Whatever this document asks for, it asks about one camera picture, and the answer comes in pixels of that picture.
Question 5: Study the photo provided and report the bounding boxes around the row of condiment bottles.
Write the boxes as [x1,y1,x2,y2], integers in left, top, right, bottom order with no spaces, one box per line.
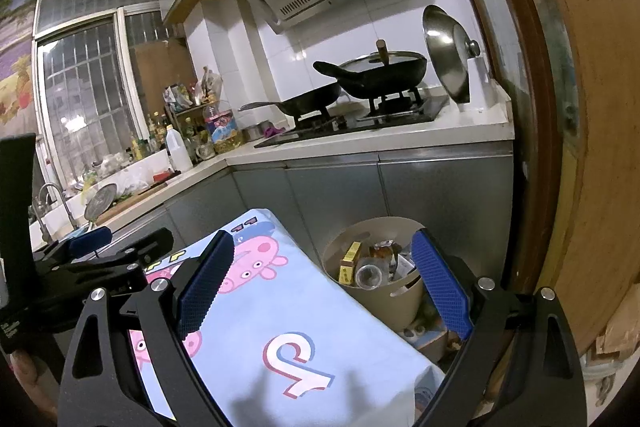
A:
[125,109,173,160]

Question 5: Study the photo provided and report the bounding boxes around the black frying pan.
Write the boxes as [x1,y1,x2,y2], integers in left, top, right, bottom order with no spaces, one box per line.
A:
[237,79,343,120]

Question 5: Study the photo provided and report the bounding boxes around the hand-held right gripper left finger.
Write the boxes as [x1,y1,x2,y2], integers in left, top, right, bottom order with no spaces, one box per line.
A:
[57,229,238,427]

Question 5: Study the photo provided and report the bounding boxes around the beige trash bin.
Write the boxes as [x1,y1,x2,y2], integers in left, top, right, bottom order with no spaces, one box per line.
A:
[321,217,431,333]

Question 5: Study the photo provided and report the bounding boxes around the brown wooden door frame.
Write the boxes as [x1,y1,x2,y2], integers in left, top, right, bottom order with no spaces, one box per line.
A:
[425,0,566,298]

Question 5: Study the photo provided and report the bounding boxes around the steel pot lid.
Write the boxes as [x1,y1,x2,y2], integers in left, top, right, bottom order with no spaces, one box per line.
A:
[421,4,482,105]

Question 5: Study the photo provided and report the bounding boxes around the black gas stove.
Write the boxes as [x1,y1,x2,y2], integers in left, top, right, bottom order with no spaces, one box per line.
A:
[252,89,451,150]

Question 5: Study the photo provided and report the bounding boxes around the barred kitchen window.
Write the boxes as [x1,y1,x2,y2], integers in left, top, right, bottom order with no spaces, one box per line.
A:
[32,9,168,192]

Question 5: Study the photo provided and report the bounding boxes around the steel kitchen faucet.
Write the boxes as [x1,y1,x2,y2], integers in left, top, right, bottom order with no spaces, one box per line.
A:
[30,182,78,243]

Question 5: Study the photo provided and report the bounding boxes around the round metal lid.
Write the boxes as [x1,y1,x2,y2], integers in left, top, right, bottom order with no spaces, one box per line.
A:
[82,183,118,220]

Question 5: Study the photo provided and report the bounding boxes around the black wok with glass lid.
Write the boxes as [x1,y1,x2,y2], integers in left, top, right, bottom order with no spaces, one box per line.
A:
[312,39,430,100]

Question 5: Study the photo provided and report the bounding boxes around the flat wooden cutting board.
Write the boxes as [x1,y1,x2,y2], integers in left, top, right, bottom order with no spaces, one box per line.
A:
[95,182,168,225]

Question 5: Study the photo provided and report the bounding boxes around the cartoon pig printed blanket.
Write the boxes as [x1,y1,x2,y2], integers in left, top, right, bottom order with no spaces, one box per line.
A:
[127,207,446,427]

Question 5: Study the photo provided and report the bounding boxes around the grey kitchen counter cabinets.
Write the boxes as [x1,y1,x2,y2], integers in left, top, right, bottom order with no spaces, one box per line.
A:
[27,94,516,288]

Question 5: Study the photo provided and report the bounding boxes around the brown cream snack wrapper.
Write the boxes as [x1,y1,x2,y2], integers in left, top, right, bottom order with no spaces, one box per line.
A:
[370,241,403,263]

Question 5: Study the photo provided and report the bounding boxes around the small yellow box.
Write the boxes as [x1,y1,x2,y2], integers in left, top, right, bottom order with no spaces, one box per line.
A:
[339,241,363,285]

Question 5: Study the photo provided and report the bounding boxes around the pile of food packets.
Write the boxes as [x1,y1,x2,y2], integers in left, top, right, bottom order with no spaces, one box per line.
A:
[162,66,223,108]

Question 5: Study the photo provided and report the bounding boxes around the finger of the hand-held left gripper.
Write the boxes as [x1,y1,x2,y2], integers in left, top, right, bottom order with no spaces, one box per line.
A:
[32,227,113,265]
[37,228,175,303]

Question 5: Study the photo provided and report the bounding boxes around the fruit printed window blind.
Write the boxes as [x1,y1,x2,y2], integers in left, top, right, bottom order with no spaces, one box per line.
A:
[0,0,41,128]

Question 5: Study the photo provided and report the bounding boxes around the white plastic jug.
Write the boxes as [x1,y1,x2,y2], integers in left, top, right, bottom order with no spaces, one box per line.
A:
[164,124,194,174]

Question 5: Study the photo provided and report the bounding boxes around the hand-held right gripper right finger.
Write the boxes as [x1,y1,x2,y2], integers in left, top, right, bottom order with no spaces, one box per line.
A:
[411,228,588,427]

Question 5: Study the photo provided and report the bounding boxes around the clear plastic bottle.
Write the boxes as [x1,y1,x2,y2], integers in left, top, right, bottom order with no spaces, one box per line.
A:
[354,257,386,290]

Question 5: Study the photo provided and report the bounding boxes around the cooking oil bottle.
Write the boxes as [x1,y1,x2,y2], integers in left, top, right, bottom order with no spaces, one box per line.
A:
[205,102,246,155]

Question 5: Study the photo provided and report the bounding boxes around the person's left hand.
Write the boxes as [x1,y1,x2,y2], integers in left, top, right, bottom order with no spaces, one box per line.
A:
[7,347,61,427]

